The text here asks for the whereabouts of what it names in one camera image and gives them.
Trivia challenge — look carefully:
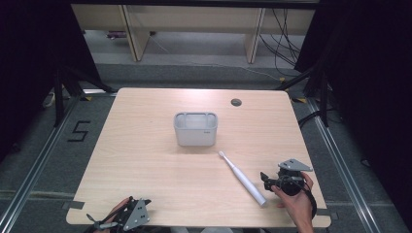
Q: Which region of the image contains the person's right hand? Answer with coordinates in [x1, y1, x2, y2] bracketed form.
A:
[270, 171, 315, 233]

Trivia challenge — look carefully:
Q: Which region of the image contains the grey toothbrush holder box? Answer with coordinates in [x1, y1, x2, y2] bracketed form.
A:
[173, 111, 219, 148]

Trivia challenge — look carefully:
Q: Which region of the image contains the white electric toothbrush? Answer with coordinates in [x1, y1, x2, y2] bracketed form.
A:
[218, 150, 269, 208]

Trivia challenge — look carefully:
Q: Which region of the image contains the bundle of black cables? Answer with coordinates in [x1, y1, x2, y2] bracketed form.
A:
[258, 8, 304, 78]

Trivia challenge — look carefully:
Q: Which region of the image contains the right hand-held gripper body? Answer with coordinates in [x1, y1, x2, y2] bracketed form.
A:
[273, 157, 314, 197]

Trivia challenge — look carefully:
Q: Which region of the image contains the black wrist strap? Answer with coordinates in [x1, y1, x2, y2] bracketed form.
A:
[301, 188, 318, 219]

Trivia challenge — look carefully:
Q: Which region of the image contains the metal floor rail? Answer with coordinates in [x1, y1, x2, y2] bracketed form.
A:
[0, 95, 83, 233]
[305, 97, 384, 233]

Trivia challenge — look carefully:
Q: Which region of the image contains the white cable loop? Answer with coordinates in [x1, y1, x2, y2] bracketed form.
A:
[41, 91, 56, 110]

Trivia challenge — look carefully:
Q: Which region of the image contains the person's left hand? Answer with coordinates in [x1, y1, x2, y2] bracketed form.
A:
[92, 197, 131, 233]

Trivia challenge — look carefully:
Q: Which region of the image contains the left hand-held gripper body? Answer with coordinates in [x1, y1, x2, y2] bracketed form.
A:
[86, 195, 153, 233]

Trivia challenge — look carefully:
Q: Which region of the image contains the grey tape strip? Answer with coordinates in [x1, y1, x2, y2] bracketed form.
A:
[315, 208, 340, 221]

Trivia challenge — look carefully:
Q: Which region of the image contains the black metal stand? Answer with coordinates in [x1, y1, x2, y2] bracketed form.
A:
[275, 63, 330, 128]
[52, 63, 115, 128]

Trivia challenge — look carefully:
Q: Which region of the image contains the black curtain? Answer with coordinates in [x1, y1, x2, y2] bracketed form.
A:
[294, 0, 412, 224]
[0, 0, 102, 163]

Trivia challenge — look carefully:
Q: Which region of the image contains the black tape numeral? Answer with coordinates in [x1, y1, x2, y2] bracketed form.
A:
[66, 119, 92, 143]

